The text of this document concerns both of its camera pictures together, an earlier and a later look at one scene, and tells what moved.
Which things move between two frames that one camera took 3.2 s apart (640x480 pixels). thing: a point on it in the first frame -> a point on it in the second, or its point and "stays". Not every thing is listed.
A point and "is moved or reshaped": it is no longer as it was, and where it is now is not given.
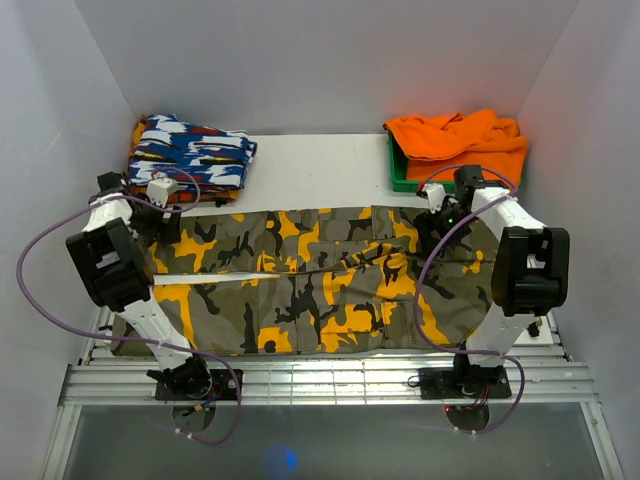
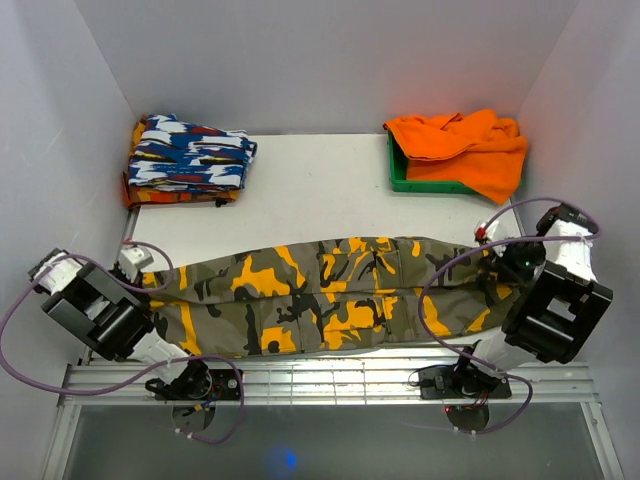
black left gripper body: [148, 222] -> [117, 271]
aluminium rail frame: [121, 378] stays
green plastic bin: [399, 171] stays
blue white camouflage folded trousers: [192, 154] stays
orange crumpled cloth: [434, 147] stays
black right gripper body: [429, 222] -> [519, 259]
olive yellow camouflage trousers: [307, 281] is moved or reshaped
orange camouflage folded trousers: [183, 195] stays
